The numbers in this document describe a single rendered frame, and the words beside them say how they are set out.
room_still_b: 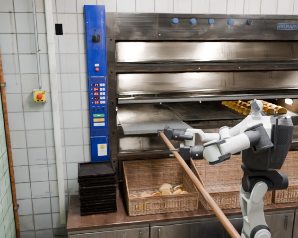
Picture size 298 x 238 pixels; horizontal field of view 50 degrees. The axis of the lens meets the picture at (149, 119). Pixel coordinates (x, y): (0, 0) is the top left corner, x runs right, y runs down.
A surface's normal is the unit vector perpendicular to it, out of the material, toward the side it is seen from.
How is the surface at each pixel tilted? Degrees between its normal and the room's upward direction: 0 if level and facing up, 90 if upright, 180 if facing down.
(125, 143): 70
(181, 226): 91
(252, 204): 90
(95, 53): 90
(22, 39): 90
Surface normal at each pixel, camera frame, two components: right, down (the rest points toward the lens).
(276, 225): 0.18, 0.24
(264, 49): 0.17, -0.11
